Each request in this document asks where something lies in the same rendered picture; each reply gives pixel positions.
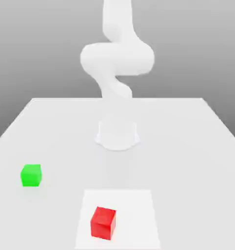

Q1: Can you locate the small red cube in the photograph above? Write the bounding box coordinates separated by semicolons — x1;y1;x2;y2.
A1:
90;206;117;241

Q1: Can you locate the small green cube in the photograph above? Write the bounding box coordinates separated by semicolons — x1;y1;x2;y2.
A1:
20;164;42;188

